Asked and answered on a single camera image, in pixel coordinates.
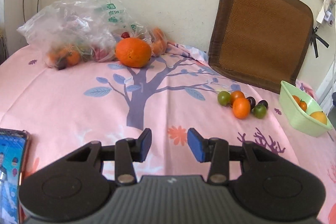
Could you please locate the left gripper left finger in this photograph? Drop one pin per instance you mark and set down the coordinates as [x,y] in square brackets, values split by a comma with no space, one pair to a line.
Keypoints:
[123,153]

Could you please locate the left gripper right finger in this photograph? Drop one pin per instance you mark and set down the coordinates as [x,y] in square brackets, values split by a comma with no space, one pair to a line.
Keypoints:
[220,153]

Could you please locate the small orange tangerine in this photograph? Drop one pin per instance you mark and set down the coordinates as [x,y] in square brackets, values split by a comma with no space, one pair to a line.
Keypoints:
[241,108]

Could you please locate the green tomato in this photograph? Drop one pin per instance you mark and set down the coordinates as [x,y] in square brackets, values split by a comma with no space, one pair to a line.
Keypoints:
[224,98]
[259,111]

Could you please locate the dark plum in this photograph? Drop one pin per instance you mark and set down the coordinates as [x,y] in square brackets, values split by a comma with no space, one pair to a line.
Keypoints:
[264,102]
[252,102]

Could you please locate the large yellow citrus fruit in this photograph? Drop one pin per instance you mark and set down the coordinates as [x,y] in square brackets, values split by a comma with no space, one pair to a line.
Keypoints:
[319,116]

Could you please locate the pink patterned bedsheet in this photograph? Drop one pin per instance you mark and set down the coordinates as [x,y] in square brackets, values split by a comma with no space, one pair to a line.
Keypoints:
[64,110]

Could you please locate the green plastic basket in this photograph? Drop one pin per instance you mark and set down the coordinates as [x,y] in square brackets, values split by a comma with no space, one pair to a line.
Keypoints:
[299,119]

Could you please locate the small orange tomato in basket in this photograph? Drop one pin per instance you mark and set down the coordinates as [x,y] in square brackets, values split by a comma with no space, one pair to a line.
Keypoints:
[301,103]

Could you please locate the large orange fruit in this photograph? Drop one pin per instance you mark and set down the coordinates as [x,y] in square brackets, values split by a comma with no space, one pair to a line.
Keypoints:
[133,52]

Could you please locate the smartphone with red case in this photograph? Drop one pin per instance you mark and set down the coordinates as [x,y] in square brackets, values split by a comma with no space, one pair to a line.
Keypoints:
[13,148]

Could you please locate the orange tangerines in bag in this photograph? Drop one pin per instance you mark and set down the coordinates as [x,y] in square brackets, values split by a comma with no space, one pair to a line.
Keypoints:
[159,43]

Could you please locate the brown woven seat cushion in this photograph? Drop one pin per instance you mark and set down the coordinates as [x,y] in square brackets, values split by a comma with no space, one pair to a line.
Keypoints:
[261,42]

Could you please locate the clear plastic bag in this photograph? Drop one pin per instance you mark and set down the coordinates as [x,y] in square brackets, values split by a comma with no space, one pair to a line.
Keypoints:
[68,32]

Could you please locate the white power strip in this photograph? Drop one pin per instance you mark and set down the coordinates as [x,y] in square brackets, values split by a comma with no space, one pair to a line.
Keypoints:
[326,16]

